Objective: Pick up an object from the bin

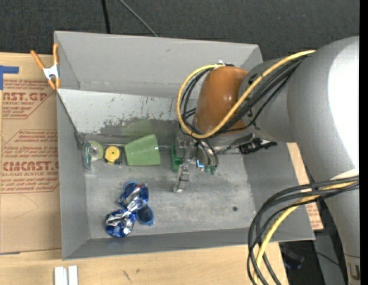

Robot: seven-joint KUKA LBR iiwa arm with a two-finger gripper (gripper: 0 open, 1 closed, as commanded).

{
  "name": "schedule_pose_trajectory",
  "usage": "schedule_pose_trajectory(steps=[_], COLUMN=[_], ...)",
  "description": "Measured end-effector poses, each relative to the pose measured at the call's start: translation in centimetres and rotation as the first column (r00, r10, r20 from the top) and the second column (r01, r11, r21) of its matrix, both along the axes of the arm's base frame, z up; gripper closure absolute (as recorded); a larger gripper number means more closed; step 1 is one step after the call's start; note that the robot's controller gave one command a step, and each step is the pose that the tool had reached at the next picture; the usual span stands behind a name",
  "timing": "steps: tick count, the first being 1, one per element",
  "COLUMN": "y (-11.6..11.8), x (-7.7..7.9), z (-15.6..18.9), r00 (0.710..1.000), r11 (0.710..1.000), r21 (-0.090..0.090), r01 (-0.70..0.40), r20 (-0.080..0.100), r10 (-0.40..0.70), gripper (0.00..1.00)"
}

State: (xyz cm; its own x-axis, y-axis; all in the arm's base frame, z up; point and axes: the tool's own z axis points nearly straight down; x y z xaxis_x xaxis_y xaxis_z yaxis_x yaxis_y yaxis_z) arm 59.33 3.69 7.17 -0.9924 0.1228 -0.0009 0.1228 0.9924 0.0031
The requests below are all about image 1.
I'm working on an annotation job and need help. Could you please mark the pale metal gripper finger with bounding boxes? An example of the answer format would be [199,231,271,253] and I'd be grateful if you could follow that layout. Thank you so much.
[172,162,191,194]
[175,137,193,160]

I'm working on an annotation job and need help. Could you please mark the green plastic piece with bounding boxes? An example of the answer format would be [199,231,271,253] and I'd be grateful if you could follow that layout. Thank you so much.
[171,145,184,172]

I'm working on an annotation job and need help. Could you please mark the grey metal bin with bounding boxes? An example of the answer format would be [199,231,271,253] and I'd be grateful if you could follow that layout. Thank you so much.
[54,30,317,261]

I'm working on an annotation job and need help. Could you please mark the blue sunglasses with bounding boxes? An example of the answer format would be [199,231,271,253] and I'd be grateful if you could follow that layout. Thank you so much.
[119,180,156,227]

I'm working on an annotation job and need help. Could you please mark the yellow disc on black card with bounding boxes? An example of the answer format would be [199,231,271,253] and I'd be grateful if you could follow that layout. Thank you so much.
[103,144,124,166]

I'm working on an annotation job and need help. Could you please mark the clear packet with green disc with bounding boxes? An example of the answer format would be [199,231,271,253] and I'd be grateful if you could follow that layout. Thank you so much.
[81,140,103,172]

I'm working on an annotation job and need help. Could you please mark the brown cardboard board, red print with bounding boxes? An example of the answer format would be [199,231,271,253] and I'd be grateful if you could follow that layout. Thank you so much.
[0,51,325,255]

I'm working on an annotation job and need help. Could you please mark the black cylinder on white bracket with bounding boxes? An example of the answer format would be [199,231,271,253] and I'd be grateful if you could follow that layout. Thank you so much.
[238,136,278,156]

